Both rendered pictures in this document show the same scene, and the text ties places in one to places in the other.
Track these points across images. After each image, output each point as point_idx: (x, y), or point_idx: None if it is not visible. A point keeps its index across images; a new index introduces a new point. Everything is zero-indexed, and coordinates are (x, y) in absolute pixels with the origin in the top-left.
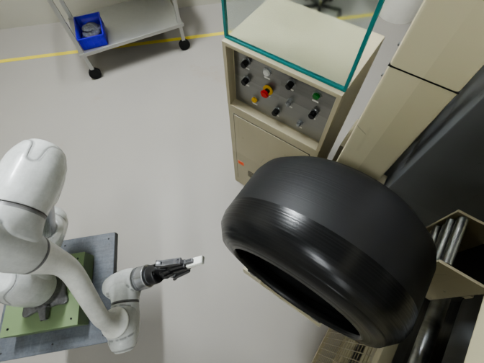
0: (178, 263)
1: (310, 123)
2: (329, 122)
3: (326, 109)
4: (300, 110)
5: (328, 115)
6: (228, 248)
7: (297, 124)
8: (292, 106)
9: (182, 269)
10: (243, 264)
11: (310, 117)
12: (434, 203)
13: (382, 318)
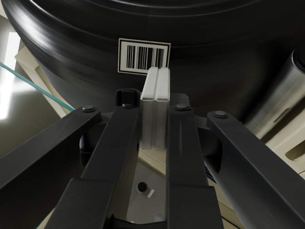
0: (81, 108)
1: (160, 201)
2: (145, 156)
3: (137, 168)
4: (138, 208)
5: (147, 168)
6: (95, 10)
7: (156, 218)
8: (131, 221)
9: (168, 130)
10: (176, 1)
11: (143, 187)
12: None
13: None
